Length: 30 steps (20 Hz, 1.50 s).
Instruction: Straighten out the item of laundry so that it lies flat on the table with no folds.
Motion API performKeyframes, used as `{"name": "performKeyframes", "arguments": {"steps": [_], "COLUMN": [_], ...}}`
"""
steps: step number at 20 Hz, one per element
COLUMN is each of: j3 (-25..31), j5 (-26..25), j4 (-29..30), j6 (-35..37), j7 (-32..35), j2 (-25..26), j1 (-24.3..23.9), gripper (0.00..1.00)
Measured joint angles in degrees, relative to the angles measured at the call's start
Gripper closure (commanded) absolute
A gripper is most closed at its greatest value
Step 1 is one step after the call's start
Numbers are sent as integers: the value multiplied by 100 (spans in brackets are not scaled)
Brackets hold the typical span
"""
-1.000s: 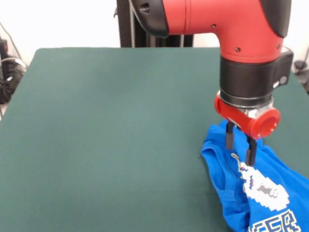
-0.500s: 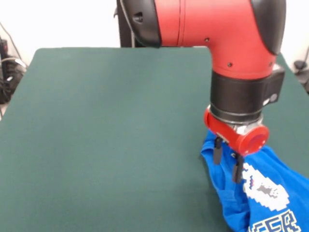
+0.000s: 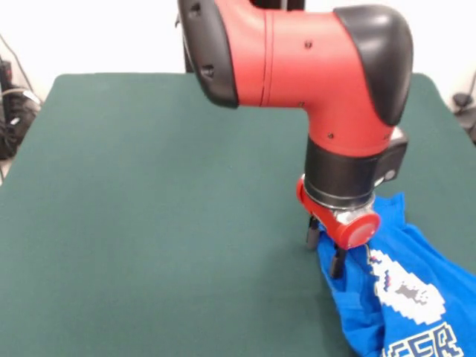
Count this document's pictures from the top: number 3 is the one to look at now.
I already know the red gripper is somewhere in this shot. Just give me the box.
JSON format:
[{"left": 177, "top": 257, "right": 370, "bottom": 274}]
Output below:
[{"left": 295, "top": 177, "right": 382, "bottom": 280}]

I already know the blue printed t-shirt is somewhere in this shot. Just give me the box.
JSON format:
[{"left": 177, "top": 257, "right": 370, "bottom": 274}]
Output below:
[{"left": 315, "top": 191, "right": 476, "bottom": 357}]

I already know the dark green table cloth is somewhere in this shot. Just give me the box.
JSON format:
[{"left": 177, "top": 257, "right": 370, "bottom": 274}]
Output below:
[{"left": 0, "top": 72, "right": 476, "bottom": 357}]

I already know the black chair base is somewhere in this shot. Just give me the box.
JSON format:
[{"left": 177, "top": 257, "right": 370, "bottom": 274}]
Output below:
[{"left": 451, "top": 92, "right": 476, "bottom": 146}]

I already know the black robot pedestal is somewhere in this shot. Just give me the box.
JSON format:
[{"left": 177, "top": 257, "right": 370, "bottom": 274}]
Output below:
[{"left": 174, "top": 0, "right": 309, "bottom": 74}]

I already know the black cable bundle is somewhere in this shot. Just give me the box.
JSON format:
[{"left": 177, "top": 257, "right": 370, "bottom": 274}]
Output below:
[{"left": 0, "top": 55, "right": 41, "bottom": 161}]

